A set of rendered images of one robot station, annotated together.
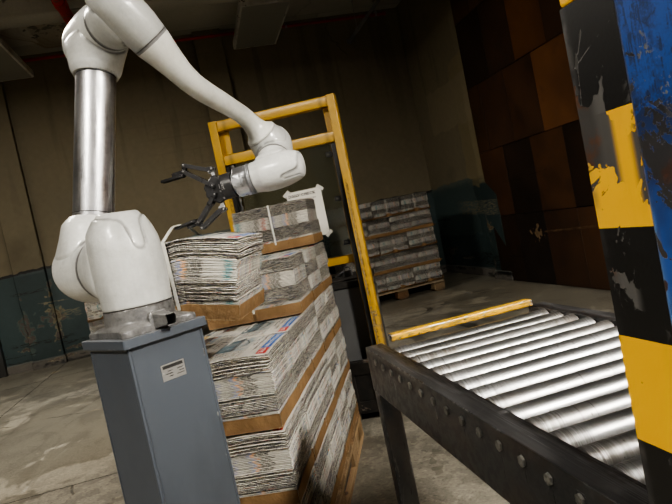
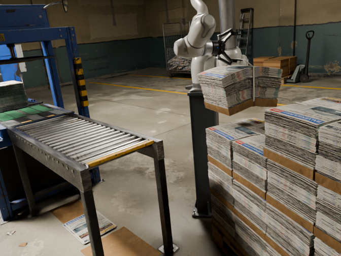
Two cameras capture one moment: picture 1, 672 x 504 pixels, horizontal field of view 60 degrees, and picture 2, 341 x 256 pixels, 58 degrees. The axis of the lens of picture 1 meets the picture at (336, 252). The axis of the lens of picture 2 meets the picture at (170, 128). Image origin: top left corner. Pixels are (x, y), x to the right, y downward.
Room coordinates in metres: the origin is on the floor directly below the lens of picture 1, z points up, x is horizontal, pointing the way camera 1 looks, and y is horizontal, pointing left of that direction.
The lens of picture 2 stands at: (3.16, -0.81, 1.42)
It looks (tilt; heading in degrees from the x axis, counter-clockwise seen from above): 17 degrees down; 152
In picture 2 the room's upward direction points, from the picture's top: 5 degrees counter-clockwise
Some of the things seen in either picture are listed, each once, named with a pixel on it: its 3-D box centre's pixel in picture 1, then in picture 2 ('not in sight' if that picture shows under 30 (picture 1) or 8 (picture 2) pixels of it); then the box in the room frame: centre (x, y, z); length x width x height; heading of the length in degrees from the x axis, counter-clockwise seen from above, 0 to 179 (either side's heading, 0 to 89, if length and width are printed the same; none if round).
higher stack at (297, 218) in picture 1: (300, 329); not in sight; (2.97, 0.26, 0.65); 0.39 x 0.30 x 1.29; 82
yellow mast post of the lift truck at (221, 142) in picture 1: (248, 270); not in sight; (3.44, 0.52, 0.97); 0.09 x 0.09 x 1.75; 82
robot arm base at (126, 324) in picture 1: (145, 316); (200, 86); (1.32, 0.45, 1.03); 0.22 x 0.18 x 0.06; 47
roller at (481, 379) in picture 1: (558, 365); (86, 141); (1.17, -0.39, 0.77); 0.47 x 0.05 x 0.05; 102
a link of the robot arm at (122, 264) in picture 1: (125, 258); (203, 66); (1.35, 0.47, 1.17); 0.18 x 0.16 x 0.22; 45
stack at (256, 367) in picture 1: (278, 426); (294, 223); (2.25, 0.36, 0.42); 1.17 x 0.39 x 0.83; 172
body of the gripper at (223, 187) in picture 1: (221, 188); (217, 47); (1.74, 0.29, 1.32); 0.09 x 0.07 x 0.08; 82
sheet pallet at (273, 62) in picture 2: not in sight; (270, 69); (-2.55, 5.33, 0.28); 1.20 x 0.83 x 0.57; 12
